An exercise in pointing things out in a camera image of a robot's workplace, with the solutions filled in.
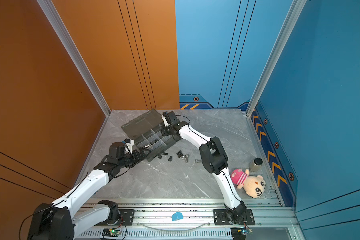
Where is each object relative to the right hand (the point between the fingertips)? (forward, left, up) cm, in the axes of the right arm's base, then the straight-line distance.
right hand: (161, 130), depth 98 cm
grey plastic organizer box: (+7, +14, -8) cm, 18 cm away
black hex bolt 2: (-16, -6, -9) cm, 19 cm away
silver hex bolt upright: (-15, -16, -8) cm, 24 cm away
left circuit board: (-54, +20, -11) cm, 59 cm away
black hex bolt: (-12, -12, -9) cm, 19 cm away
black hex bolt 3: (-12, -3, -9) cm, 15 cm away
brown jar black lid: (-24, -55, -2) cm, 60 cm away
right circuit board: (-54, -41, -11) cm, 69 cm away
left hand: (-18, +6, +3) cm, 19 cm away
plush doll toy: (-35, -51, -2) cm, 62 cm away
